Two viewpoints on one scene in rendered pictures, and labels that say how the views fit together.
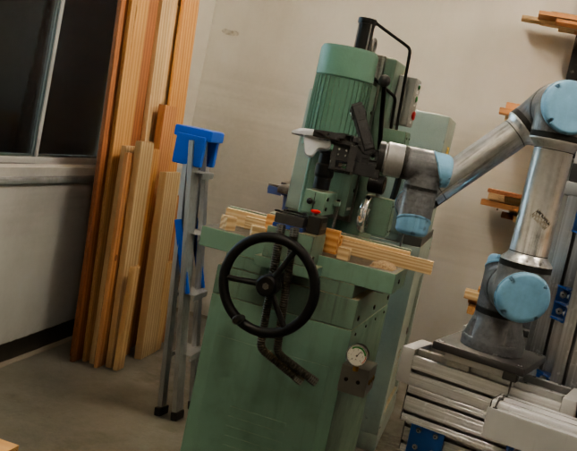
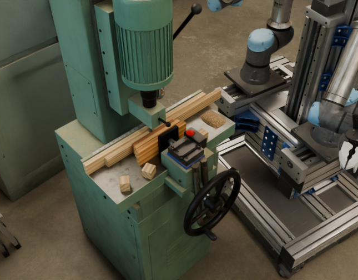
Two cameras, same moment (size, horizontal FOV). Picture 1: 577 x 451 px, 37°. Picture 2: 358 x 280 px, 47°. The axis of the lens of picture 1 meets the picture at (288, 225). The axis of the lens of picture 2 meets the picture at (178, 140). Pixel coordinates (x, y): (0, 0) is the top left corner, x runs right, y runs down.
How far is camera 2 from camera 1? 2.27 m
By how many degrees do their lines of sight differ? 63
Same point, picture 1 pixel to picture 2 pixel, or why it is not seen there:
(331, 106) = (162, 54)
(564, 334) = not seen: hidden behind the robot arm
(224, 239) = (136, 196)
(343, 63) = (164, 15)
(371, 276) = (224, 134)
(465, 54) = not seen: outside the picture
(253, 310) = (165, 206)
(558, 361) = not seen: hidden behind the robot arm
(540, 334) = (312, 99)
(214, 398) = (156, 255)
